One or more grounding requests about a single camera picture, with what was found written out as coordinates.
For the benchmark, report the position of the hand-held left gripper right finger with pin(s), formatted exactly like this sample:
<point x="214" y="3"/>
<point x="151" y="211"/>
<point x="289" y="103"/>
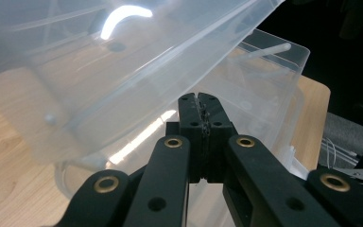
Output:
<point x="217" y="142"/>

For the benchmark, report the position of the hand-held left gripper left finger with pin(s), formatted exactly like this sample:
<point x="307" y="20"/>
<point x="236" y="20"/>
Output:
<point x="192" y="142"/>

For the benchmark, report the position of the clear plastic storage box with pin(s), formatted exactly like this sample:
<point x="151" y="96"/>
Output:
<point x="264" y="104"/>

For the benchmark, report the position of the clear plastic box lid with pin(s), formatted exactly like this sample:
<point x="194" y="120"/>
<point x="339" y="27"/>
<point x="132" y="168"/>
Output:
<point x="75" y="78"/>

